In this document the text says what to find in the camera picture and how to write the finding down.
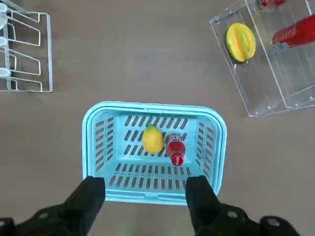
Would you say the red drink bottle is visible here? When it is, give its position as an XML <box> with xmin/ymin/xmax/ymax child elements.
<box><xmin>271</xmin><ymin>13</ymin><xmax>315</xmax><ymax>51</ymax></box>
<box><xmin>165</xmin><ymin>132</ymin><xmax>187</xmax><ymax>167</ymax></box>
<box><xmin>255</xmin><ymin>0</ymin><xmax>287</xmax><ymax>12</ymax></box>

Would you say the yellow lemon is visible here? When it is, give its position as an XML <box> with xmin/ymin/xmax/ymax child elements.
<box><xmin>142</xmin><ymin>125</ymin><xmax>164</xmax><ymax>155</ymax></box>

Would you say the light blue plastic basket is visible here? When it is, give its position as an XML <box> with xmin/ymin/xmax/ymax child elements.
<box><xmin>82</xmin><ymin>100</ymin><xmax>227</xmax><ymax>206</ymax></box>

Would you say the white wire cup rack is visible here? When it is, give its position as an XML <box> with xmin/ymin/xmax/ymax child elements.
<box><xmin>0</xmin><ymin>0</ymin><xmax>54</xmax><ymax>93</ymax></box>

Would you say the clear acrylic rack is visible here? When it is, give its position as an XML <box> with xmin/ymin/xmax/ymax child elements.
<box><xmin>209</xmin><ymin>0</ymin><xmax>315</xmax><ymax>118</ymax></box>

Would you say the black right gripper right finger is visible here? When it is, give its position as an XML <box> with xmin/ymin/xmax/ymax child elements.
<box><xmin>185</xmin><ymin>175</ymin><xmax>300</xmax><ymax>236</ymax></box>

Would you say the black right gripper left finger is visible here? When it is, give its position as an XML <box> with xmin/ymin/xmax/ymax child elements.
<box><xmin>0</xmin><ymin>176</ymin><xmax>106</xmax><ymax>236</ymax></box>

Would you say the yellow-green star fruit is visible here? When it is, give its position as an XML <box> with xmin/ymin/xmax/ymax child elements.
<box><xmin>225</xmin><ymin>22</ymin><xmax>256</xmax><ymax>63</ymax></box>

